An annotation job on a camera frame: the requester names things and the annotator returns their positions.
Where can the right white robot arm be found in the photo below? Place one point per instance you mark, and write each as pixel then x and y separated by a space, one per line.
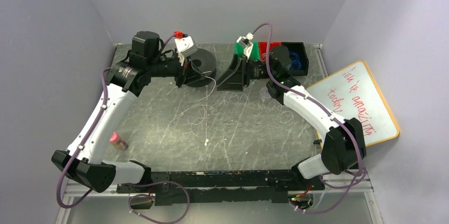
pixel 343 143

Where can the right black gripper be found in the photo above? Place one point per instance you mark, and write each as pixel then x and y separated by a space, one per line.
pixel 245 73

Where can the green plastic bin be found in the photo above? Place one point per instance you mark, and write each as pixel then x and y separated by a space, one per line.
pixel 254 53

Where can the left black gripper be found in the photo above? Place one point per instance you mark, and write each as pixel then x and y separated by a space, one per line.
pixel 181 71

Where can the pink capped small bottle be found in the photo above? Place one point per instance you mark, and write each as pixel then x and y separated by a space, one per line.
pixel 118 142

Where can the red plastic bin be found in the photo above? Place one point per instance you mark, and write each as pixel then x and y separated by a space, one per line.
pixel 262 47

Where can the black plastic bin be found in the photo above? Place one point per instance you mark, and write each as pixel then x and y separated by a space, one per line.
pixel 299 59

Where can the clear round plastic container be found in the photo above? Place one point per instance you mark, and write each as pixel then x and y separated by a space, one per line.
pixel 264 95

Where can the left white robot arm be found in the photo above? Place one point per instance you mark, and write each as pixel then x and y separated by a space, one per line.
pixel 83 161

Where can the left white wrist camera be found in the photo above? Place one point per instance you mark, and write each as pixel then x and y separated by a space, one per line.
pixel 185 45

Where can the whiteboard with wooden frame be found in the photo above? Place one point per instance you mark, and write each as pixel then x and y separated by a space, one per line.
pixel 352 92

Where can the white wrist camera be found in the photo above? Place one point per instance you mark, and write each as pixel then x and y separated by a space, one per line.
pixel 185 45
pixel 247 43

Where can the black cable spool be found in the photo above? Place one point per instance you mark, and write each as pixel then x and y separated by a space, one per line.
pixel 207 63

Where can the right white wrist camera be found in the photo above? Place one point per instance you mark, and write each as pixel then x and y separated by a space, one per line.
pixel 247 43

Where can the aluminium extrusion frame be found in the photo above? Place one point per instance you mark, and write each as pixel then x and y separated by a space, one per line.
pixel 344 183

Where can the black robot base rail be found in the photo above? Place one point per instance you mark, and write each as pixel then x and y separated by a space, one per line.
pixel 274 185

